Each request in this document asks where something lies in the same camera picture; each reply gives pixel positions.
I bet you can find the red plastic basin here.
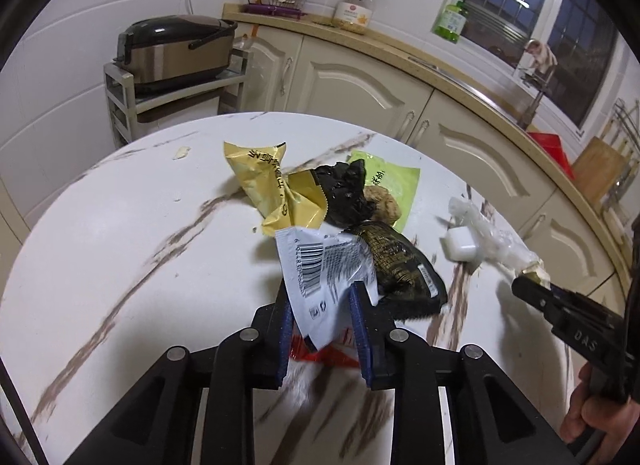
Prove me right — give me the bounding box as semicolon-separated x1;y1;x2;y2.
527;131;576;181

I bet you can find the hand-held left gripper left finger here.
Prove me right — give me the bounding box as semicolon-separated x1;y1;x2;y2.
65;277;296;465

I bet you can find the metal faucet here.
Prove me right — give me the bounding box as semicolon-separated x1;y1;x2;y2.
515;38;558;131

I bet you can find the gold snack wrapper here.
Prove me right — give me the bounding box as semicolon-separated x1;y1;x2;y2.
222;141;328;232

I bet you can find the green snack packet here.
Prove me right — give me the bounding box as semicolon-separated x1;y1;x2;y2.
347;149;422;233

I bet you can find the green detergent bottle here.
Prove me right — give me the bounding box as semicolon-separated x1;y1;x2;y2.
433;0;471;43

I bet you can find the large clear food jar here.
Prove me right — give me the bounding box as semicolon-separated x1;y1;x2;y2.
332;0;376;36

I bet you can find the white red food packet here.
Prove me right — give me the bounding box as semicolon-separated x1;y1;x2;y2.
275;226;381;365

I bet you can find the pink dish cloth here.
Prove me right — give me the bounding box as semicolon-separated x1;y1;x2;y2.
525;40;558;71

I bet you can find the beige kitchen countertop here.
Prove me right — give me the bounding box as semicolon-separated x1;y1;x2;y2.
222;2;633;276

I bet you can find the brown rice cooker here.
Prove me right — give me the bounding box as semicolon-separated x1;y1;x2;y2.
116;15;240;93

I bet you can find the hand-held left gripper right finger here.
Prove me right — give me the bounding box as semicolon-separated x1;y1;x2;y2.
349;281;576;465

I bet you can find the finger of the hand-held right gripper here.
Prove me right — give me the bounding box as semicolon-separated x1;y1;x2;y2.
511;275;557;318

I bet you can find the grey storage trolley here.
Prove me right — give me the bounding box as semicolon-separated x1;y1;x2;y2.
103;52;251;148

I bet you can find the dark snack packet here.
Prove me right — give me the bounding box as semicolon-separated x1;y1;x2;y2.
345;222;449;321

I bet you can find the ginger piece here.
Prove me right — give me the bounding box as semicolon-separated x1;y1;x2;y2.
362;185;403;225

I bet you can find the wooden cutting board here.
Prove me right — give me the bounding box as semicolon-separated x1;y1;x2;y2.
570;136;628;203

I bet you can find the person's right hand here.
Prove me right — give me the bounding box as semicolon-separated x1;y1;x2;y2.
559;362;640;461

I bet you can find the cream kitchen cabinet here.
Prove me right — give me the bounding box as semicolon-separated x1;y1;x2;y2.
230;20;631;296

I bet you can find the white square block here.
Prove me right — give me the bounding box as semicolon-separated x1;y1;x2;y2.
440;226;480;262

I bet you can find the black plastic bag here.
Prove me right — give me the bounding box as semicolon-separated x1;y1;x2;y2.
311;161;378;227

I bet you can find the clear gold wrapper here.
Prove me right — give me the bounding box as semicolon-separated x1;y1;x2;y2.
446;196;548;286

